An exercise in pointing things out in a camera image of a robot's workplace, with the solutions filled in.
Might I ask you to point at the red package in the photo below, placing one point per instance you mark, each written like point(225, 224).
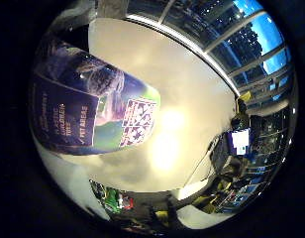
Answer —
point(126, 202)

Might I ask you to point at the person in dark jacket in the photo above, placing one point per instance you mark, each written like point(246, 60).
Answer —
point(240, 117)

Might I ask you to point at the green package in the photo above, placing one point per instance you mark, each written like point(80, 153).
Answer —
point(112, 200)

